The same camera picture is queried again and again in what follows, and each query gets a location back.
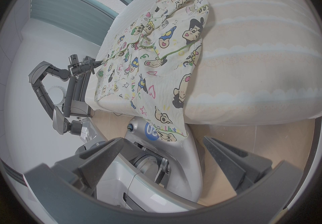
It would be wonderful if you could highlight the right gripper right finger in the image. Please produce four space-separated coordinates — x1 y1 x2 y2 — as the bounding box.
202 136 272 191

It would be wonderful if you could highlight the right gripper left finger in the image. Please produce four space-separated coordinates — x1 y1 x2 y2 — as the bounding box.
54 138 125 190

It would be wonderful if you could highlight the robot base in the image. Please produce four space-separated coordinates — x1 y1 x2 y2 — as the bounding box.
75 115 204 213

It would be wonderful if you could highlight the white printed pyjama top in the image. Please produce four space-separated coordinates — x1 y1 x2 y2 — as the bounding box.
94 0 210 144

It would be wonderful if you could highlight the bed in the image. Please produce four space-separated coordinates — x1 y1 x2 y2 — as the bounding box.
84 0 322 126

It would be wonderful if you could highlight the white ring lamp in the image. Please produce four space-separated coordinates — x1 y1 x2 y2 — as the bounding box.
48 86 66 104

